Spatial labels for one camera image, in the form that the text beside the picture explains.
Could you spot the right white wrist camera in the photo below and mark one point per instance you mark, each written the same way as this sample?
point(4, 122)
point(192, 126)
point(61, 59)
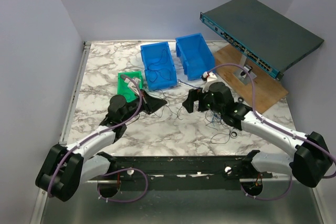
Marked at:
point(209, 78)

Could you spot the aluminium rail frame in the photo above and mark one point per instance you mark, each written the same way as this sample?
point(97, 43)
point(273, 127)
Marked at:
point(304, 157)

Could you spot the metal switch stand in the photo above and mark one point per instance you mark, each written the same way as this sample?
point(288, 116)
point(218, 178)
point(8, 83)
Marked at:
point(245, 75)

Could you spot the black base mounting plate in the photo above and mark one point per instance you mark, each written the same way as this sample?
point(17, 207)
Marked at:
point(163, 173)

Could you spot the dark network switch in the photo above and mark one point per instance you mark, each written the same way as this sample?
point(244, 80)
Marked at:
point(266, 37)

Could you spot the wooden board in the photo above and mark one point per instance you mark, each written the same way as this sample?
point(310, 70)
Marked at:
point(263, 90)

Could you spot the right blue plastic bin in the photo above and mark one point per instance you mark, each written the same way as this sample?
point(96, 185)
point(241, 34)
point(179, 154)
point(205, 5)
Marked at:
point(195, 55)

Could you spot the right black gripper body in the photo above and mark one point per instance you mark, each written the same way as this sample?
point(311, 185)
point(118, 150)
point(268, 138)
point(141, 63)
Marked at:
point(212, 106)

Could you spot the green plastic bin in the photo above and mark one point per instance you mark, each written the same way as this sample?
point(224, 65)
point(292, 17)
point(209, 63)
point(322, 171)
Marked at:
point(123, 88)

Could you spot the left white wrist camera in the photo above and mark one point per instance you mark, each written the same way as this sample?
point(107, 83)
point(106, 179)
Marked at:
point(132, 83)

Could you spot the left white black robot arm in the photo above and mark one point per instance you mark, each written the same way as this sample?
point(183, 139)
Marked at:
point(66, 167)

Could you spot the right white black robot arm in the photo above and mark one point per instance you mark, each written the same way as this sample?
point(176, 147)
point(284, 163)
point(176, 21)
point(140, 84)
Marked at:
point(306, 156)

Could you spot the left blue plastic bin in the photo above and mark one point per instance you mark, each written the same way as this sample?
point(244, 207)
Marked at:
point(159, 68)

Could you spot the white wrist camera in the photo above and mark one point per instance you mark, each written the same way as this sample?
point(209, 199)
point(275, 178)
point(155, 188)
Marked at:
point(209, 78)
point(132, 83)

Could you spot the blue plastic bin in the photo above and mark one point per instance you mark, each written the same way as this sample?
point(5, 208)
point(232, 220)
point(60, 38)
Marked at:
point(159, 68)
point(195, 55)

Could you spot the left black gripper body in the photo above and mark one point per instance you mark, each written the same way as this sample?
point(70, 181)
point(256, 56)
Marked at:
point(133, 106)

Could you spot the large silver combination wrench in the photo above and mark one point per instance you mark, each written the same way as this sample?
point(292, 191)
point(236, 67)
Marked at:
point(233, 133)

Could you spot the small silver open wrench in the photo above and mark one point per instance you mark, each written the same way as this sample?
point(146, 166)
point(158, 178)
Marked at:
point(186, 84)

